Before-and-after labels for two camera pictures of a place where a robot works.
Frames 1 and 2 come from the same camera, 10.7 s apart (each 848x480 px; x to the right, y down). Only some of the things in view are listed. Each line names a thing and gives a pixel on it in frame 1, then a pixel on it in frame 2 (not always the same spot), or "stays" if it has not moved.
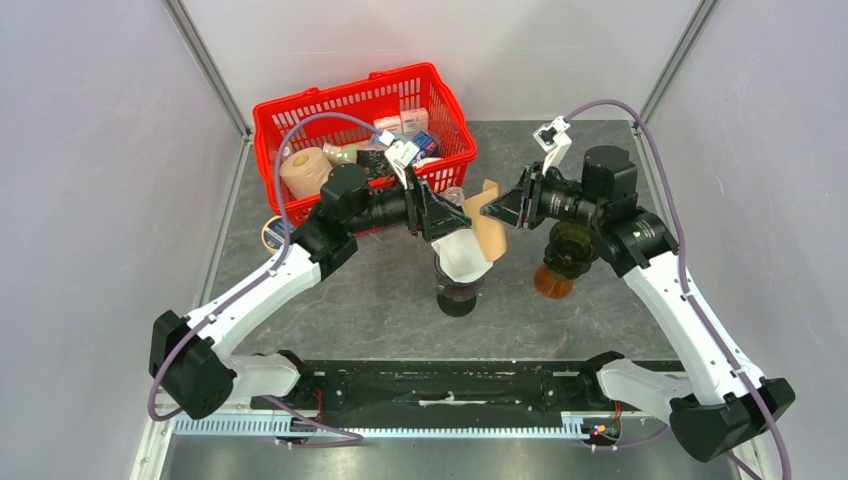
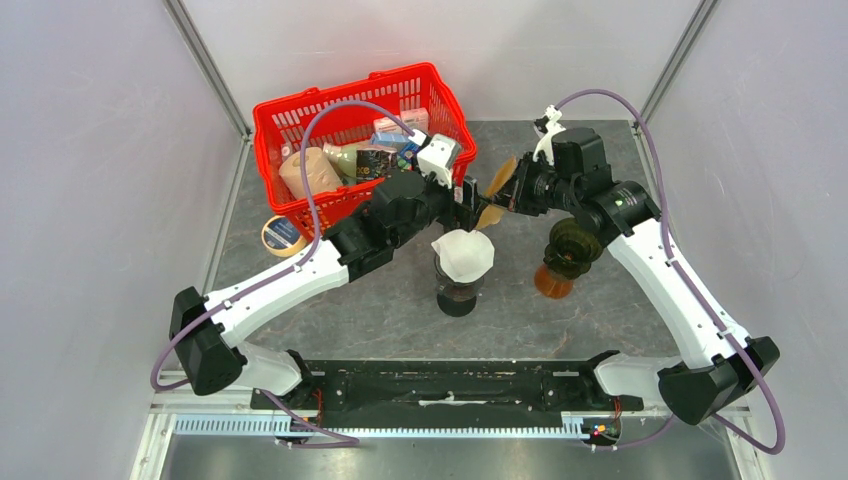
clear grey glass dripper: (456, 290) stays
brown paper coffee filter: (491, 232) → (493, 213)
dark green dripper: (571, 249) stays
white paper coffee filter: (462, 256) stays
